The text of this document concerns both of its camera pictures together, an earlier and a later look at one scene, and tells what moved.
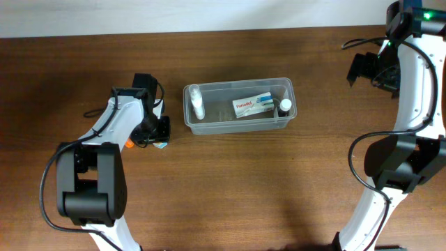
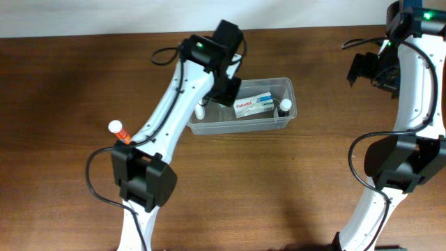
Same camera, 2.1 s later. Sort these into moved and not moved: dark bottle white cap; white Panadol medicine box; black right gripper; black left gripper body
Moved: black left gripper body
Not moved: dark bottle white cap; black right gripper; white Panadol medicine box
